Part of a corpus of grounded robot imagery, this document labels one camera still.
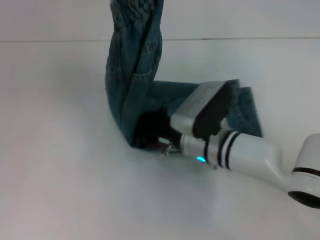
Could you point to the silver metal connector plug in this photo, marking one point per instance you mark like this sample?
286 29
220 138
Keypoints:
168 148

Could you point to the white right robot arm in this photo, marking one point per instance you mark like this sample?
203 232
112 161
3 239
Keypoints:
250 152

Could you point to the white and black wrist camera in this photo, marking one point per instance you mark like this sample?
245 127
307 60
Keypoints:
200 105

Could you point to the blue denim shorts with print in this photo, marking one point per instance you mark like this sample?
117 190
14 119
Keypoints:
130 62

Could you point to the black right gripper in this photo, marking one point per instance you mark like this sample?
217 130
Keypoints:
155 125

